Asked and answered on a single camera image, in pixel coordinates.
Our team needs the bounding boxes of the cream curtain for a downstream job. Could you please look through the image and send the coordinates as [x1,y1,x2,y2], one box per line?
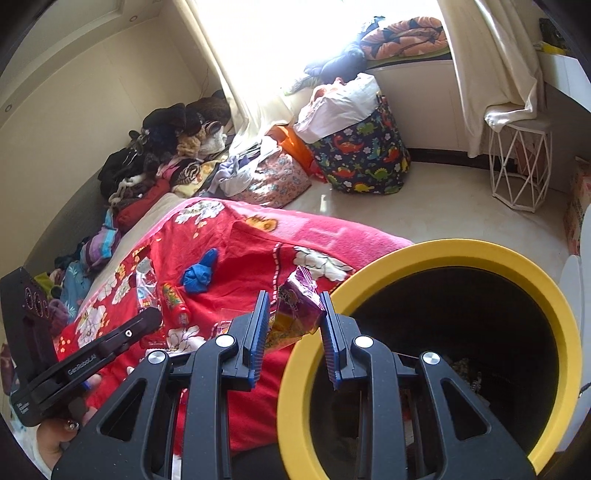
[185,0,305,160]
[436,0,546,158]

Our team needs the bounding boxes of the purple snack packet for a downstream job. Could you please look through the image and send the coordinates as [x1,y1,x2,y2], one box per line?
[277,267,325,337]

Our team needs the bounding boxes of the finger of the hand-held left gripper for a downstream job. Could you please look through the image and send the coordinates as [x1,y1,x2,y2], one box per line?
[92,306,163,357]

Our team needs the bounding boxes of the pile of clothes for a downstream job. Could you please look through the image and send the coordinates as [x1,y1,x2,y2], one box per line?
[34,90,232,324]

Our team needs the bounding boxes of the white dressing table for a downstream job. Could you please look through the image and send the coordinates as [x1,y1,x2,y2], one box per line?
[538,50,591,112]

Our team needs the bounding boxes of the dark bag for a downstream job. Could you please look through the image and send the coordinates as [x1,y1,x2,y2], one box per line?
[540,17,563,47]

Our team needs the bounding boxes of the red candy tube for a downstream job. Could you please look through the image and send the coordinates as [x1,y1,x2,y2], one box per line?
[161,281,191,325]

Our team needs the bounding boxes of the person's left hand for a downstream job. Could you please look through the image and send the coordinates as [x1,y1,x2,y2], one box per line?
[34,373,103,469]

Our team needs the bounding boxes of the blue crumpled cloth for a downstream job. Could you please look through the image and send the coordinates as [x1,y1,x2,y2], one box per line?
[181,248,219,294]

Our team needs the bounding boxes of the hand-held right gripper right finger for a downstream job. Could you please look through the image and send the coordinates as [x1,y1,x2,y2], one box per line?
[320,293,537,480]

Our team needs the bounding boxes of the dark clothes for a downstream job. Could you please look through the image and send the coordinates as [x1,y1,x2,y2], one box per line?
[304,41,372,80]

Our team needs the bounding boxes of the yellow rimmed black bin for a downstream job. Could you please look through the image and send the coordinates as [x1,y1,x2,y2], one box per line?
[276,239,583,480]

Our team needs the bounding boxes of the beige bed sheet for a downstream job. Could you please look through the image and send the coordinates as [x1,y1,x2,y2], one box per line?
[81,193,183,305]

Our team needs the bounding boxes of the dinosaur print laundry basket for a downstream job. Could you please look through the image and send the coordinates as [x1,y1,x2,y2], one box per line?
[307,100,411,197]

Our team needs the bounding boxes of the pink printed cardboard box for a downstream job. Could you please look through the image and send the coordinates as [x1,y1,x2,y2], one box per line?
[563,156,591,257]

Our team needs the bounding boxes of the white chair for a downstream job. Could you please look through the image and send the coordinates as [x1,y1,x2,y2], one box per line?
[558,253,591,326]

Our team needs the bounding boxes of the small clear pink wrapper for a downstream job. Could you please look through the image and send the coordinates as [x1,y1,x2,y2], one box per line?
[211,320,237,343]

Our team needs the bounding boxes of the orange patterned blanket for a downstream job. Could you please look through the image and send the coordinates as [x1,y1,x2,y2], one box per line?
[359,16,451,61]

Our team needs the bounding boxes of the lavender and white clothes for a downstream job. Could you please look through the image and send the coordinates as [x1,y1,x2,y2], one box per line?
[210,137,279,195]

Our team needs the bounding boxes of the orange bag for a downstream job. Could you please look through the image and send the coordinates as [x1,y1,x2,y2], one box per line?
[269,124,325,180]

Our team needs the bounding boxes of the floral fabric bag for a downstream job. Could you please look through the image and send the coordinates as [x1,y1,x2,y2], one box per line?
[222,150,313,209]

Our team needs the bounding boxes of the white window bench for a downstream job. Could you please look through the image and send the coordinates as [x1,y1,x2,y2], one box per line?
[369,52,492,155]

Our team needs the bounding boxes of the window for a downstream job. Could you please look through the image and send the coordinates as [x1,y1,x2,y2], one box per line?
[194,0,445,95]

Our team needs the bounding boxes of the red floral blanket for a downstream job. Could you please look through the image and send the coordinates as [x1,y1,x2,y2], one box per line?
[55,198,414,455]

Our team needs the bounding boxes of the white wire stool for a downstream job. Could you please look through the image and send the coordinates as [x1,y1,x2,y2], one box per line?
[484,117,553,214]

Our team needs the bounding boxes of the clear plastic wrapper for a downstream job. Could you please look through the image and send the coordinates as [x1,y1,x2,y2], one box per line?
[135,257,161,309]

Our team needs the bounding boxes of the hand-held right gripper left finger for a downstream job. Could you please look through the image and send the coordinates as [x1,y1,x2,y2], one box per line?
[51,290,271,480]

